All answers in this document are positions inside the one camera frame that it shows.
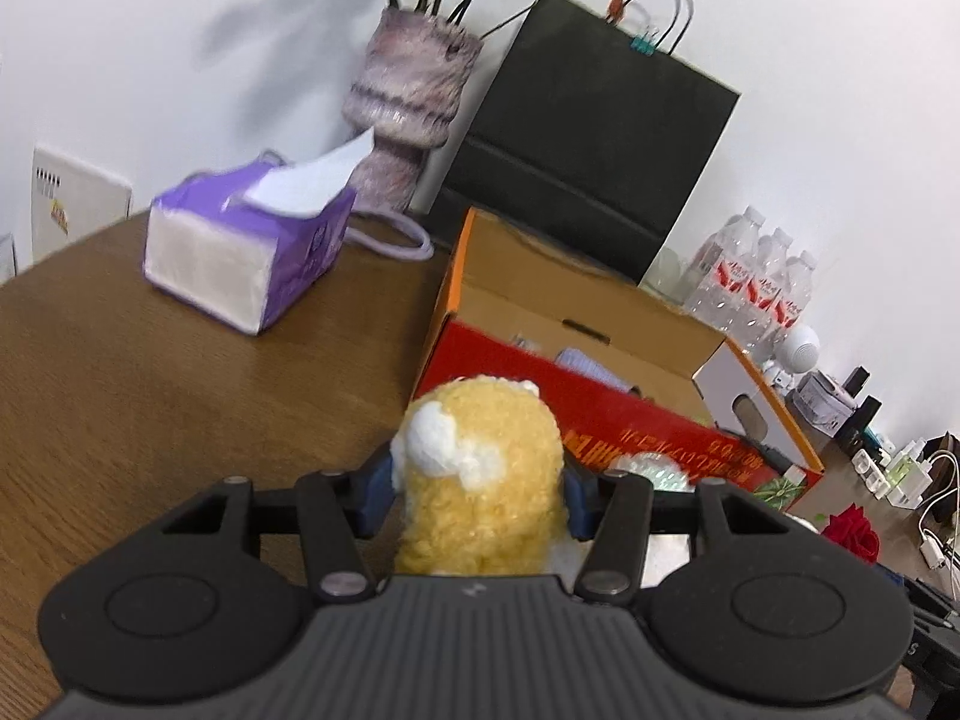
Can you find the small white case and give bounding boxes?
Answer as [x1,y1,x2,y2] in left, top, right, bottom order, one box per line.
[855,448,893,492]

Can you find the red cardboard box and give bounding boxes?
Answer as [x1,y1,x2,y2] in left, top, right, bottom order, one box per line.
[409,206,826,515]

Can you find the white charger plug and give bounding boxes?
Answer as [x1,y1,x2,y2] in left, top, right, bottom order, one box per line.
[904,454,950,507]

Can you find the white charging cables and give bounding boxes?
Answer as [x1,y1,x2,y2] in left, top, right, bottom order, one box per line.
[919,450,960,571]

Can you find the glass cup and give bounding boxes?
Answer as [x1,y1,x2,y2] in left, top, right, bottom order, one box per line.
[641,247,687,297]

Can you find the mottled pink ceramic vase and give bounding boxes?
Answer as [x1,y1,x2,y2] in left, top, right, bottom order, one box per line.
[341,6,485,215]

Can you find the black bottle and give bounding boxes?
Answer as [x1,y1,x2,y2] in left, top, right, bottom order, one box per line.
[836,395,882,455]

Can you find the tin box pink lid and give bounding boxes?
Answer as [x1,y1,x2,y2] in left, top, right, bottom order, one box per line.
[793,371,860,436]

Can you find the black paper bag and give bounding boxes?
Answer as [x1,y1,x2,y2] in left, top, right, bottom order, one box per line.
[431,0,743,286]

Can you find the dark brown leather object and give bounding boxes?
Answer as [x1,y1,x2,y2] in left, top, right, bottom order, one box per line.
[941,431,960,526]

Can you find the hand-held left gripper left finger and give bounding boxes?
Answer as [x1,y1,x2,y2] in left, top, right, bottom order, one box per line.
[157,442,397,605]

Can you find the white robot speaker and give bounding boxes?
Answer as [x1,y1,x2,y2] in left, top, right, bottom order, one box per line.
[761,324,824,391]

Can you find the white wall socket panel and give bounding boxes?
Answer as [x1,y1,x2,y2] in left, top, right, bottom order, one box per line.
[31,146,134,245]

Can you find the red artificial rose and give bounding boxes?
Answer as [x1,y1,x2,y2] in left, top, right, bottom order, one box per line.
[821,506,882,563]

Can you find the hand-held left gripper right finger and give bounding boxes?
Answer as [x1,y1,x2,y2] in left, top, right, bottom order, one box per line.
[561,461,816,606]

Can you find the clear crinkled plastic bag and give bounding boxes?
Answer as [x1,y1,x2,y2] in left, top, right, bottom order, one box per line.
[621,452,695,494]

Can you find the clear water bottle red label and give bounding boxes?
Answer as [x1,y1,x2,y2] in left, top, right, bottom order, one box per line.
[757,249,818,361]
[731,227,794,350]
[684,206,766,331]

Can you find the yellow white plush alpaca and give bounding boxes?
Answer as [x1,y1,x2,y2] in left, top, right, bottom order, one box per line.
[391,377,593,578]

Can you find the purple tissue pack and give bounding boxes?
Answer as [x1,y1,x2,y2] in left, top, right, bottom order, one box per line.
[142,127,376,336]

